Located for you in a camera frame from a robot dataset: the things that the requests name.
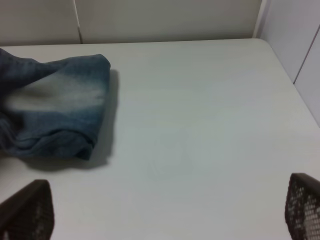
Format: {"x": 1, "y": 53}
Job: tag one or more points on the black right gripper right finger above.
{"x": 302, "y": 207}

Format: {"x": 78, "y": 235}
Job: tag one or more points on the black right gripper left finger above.
{"x": 29, "y": 213}

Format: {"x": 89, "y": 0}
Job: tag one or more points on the children's blue denim shorts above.
{"x": 52, "y": 109}

